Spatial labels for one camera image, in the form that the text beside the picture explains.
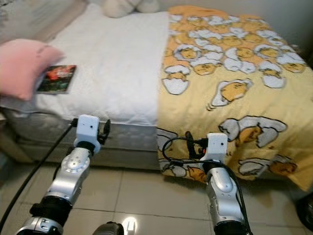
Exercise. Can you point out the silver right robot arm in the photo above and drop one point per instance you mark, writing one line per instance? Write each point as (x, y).
(225, 196)

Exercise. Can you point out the black round object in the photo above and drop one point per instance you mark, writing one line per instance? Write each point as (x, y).
(305, 210)

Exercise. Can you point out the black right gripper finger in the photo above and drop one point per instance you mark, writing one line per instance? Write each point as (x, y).
(189, 143)

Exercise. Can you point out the yellow cartoon print blanket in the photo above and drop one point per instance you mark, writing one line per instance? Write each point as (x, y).
(234, 63)

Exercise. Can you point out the green red cover book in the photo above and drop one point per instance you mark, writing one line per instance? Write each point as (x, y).
(57, 79)

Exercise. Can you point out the pink pillow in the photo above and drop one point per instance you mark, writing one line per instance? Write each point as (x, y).
(24, 68)

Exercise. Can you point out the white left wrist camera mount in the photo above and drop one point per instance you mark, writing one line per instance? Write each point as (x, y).
(88, 130)

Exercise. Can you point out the white quilted mattress cover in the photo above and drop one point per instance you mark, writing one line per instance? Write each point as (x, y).
(117, 68)

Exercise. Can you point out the grey bed base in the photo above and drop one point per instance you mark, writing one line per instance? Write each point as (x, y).
(39, 137)

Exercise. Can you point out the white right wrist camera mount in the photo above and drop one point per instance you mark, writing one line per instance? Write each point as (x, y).
(216, 147)

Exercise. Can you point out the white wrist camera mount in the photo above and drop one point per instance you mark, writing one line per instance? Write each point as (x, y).
(216, 147)
(88, 130)

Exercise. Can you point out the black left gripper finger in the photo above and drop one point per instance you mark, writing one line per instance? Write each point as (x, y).
(106, 129)

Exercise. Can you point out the dark robot knee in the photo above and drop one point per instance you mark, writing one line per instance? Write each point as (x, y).
(107, 229)

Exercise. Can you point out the white plush toy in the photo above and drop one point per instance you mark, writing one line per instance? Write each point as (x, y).
(129, 7)

